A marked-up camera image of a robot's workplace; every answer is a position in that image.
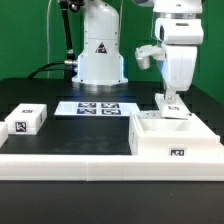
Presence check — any white cabinet door panel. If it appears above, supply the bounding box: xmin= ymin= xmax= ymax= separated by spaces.
xmin=155 ymin=93 xmax=191 ymax=119
xmin=137 ymin=110 xmax=162 ymax=119

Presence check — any white block at left edge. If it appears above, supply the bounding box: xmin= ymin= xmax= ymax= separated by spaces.
xmin=0 ymin=122 xmax=8 ymax=148

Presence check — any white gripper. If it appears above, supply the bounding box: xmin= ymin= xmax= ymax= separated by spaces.
xmin=161 ymin=44 xmax=197 ymax=103

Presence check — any black cable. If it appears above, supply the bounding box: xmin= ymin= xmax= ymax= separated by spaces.
xmin=27 ymin=61 xmax=68 ymax=80

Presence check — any white cabinet body box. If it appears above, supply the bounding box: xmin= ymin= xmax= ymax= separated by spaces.
xmin=129 ymin=113 xmax=222 ymax=157

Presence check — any small white box part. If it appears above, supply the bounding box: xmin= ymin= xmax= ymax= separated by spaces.
xmin=5 ymin=103 xmax=47 ymax=135

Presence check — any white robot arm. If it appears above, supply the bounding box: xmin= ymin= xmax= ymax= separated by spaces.
xmin=73 ymin=0 xmax=204 ymax=102

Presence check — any white L-shaped frame fence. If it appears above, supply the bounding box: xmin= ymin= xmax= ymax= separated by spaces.
xmin=0 ymin=146 xmax=224 ymax=181

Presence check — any grey thin cable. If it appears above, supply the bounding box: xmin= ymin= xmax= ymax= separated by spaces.
xmin=45 ymin=0 xmax=54 ymax=80

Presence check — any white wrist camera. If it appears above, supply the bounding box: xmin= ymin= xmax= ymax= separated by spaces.
xmin=135 ymin=45 xmax=165 ymax=70

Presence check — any white marker base sheet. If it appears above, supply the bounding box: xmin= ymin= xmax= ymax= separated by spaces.
xmin=55 ymin=101 xmax=139 ymax=117

